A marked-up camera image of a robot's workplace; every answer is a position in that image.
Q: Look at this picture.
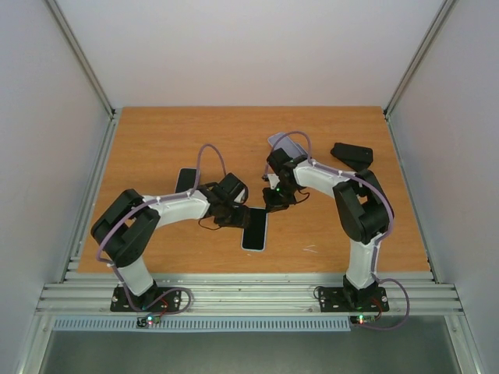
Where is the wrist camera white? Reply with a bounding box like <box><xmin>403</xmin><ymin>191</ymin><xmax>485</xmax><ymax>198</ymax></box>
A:
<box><xmin>262</xmin><ymin>173</ymin><xmax>280</xmax><ymax>189</ymax></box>
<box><xmin>234</xmin><ymin>187</ymin><xmax>249</xmax><ymax>204</ymax></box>

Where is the aluminium rail frame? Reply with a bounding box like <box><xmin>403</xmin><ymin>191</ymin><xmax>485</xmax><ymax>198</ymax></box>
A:
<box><xmin>36</xmin><ymin>272</ymin><xmax>464</xmax><ymax>316</ymax></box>

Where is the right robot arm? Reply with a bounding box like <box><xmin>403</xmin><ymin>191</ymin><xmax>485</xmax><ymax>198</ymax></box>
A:
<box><xmin>263</xmin><ymin>148</ymin><xmax>394</xmax><ymax>309</ymax></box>

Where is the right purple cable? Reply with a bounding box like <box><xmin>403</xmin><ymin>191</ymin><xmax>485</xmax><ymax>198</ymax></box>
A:
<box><xmin>263</xmin><ymin>131</ymin><xmax>411</xmax><ymax>332</ymax></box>

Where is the right controller board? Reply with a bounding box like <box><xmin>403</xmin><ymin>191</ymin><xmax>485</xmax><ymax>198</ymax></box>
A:
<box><xmin>350</xmin><ymin>315</ymin><xmax>380</xmax><ymax>325</ymax></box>

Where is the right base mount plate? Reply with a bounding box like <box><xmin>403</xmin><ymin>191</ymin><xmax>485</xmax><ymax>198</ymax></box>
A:
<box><xmin>313</xmin><ymin>286</ymin><xmax>390</xmax><ymax>313</ymax></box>

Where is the base mount plate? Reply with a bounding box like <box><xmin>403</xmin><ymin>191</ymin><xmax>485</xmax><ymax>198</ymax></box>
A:
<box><xmin>110</xmin><ymin>287</ymin><xmax>182</xmax><ymax>313</ymax></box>
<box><xmin>313</xmin><ymin>286</ymin><xmax>390</xmax><ymax>313</ymax></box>

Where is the purple cable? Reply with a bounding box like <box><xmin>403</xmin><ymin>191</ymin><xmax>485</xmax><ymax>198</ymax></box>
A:
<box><xmin>95</xmin><ymin>144</ymin><xmax>229</xmax><ymax>312</ymax></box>
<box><xmin>263</xmin><ymin>131</ymin><xmax>411</xmax><ymax>332</ymax></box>

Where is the grey slotted cable duct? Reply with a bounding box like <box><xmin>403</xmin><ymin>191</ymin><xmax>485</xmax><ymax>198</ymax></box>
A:
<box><xmin>53</xmin><ymin>316</ymin><xmax>351</xmax><ymax>333</ymax></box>

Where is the black phone case top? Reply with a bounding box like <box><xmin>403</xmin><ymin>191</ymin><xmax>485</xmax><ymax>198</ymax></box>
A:
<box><xmin>331</xmin><ymin>143</ymin><xmax>373</xmax><ymax>164</ymax></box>

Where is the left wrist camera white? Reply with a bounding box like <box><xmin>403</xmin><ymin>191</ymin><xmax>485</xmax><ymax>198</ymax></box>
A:
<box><xmin>234</xmin><ymin>187</ymin><xmax>249</xmax><ymax>204</ymax></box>

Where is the lavender phone case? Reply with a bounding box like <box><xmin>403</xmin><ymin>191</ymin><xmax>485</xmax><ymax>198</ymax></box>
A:
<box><xmin>174</xmin><ymin>168</ymin><xmax>200</xmax><ymax>194</ymax></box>

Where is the black phone green edge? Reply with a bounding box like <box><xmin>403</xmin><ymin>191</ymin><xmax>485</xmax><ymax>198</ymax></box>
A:
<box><xmin>175</xmin><ymin>168</ymin><xmax>199</xmax><ymax>194</ymax></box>

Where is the black phone white edge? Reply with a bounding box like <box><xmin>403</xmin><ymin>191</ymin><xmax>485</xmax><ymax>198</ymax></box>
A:
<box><xmin>241</xmin><ymin>207</ymin><xmax>268</xmax><ymax>251</ymax></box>

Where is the left controller board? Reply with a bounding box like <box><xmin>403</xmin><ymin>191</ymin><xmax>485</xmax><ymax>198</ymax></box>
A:
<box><xmin>136</xmin><ymin>316</ymin><xmax>161</xmax><ymax>328</ymax></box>

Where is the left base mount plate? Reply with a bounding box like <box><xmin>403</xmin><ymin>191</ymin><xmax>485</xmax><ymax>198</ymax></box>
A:
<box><xmin>110</xmin><ymin>287</ymin><xmax>182</xmax><ymax>313</ymax></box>

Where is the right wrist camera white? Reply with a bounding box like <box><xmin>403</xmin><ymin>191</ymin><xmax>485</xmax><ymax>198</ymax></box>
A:
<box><xmin>262</xmin><ymin>173</ymin><xmax>280</xmax><ymax>189</ymax></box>

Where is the light blue phone case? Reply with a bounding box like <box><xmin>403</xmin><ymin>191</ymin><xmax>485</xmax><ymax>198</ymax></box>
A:
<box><xmin>240</xmin><ymin>212</ymin><xmax>270</xmax><ymax>252</ymax></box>

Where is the controller board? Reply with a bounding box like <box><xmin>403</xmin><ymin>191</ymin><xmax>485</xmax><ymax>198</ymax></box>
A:
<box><xmin>350</xmin><ymin>315</ymin><xmax>380</xmax><ymax>325</ymax></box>
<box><xmin>136</xmin><ymin>316</ymin><xmax>161</xmax><ymax>328</ymax></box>

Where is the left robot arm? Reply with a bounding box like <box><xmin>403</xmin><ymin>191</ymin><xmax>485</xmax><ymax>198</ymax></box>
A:
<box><xmin>90</xmin><ymin>173</ymin><xmax>250</xmax><ymax>310</ymax></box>

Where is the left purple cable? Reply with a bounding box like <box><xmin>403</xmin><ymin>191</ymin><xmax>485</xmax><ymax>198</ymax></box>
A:
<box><xmin>95</xmin><ymin>144</ymin><xmax>229</xmax><ymax>312</ymax></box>

